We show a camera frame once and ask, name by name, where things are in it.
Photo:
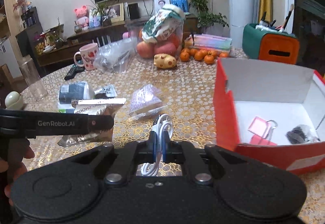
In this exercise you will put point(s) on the white tissue pack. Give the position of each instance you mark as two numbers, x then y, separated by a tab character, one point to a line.
75	91

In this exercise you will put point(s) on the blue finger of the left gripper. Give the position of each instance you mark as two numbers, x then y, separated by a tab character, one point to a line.
71	124

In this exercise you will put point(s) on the blue picture card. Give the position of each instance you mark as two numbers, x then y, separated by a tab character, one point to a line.
182	4

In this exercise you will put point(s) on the clear plastic zip bag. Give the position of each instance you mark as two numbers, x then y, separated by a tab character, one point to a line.
115	57

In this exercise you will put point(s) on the clear glass jar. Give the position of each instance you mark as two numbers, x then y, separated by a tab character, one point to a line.
32	78

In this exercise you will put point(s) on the purple white snack pack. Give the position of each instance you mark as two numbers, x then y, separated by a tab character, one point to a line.
145	103

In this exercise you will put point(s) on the green orange tissue box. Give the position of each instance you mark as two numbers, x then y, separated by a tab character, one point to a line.
270	46

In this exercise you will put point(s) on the wooden tv cabinet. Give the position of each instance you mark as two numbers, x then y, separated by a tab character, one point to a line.
101	35

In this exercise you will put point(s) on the pink pig plush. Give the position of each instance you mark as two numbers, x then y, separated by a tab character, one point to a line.
82	17

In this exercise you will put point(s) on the pastel pen case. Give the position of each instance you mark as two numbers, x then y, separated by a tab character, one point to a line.
209	42

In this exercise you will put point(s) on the beige round container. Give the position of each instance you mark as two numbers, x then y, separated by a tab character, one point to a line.
14	101

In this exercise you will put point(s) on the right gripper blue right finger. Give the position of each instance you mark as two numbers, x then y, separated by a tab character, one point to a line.
165	147

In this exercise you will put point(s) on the pink strawberry mug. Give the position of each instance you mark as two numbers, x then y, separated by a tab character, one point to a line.
88	54

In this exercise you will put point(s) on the black item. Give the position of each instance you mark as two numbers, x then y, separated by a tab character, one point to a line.
301	134

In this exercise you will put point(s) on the baby portrait photo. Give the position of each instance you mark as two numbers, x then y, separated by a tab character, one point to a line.
158	4

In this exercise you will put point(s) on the person left hand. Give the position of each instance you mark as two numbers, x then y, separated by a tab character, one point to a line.
11	163

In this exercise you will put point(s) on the pink small tray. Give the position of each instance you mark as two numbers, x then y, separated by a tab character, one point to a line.
259	127

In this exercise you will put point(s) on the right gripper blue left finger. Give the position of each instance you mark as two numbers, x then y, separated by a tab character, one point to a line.
153	146

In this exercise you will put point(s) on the yellow spotted pig toy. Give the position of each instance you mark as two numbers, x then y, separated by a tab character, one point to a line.
164	61

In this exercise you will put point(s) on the silver foil snack bag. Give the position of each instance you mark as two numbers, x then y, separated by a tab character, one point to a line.
106	107

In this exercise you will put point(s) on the black remote control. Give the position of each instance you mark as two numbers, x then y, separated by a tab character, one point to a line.
74	70

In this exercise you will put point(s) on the clear fruit bowl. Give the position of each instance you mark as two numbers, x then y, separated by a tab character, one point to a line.
171	46

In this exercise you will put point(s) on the red cardboard box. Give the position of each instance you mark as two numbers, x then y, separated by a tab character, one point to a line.
288	94

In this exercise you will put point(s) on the green white printed bag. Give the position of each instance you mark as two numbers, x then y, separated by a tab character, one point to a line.
163	24

